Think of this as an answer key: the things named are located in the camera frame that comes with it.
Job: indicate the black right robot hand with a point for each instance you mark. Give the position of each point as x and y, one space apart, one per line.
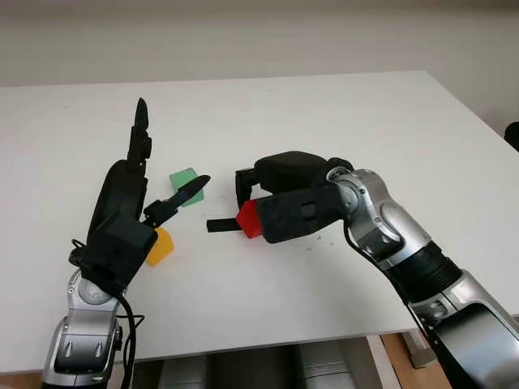
288 170

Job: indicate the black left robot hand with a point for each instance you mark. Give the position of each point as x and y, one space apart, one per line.
117 194

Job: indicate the red wooden block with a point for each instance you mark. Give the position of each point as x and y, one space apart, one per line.
251 221

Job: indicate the green wooden block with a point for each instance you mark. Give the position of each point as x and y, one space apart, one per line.
182 179

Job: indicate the yellow wooden block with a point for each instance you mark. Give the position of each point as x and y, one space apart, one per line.
163 248

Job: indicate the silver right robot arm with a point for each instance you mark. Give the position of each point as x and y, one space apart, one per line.
389 219

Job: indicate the black tape strip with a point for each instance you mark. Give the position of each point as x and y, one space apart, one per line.
221 225

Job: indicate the grey left robot thigh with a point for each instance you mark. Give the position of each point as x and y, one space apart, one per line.
182 374

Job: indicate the grey robot thigh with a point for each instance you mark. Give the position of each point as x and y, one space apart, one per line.
324 368
182 374

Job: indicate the grey right robot thigh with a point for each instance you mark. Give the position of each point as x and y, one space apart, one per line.
324 368

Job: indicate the white table leg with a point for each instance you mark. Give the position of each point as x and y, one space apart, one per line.
379 364

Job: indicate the black rounded object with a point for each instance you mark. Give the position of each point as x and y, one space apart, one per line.
513 138

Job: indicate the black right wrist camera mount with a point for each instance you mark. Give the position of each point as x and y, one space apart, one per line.
292 215

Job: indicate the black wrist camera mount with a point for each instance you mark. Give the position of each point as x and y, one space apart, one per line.
117 251
292 215

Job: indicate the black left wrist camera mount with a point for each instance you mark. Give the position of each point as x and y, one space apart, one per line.
117 251

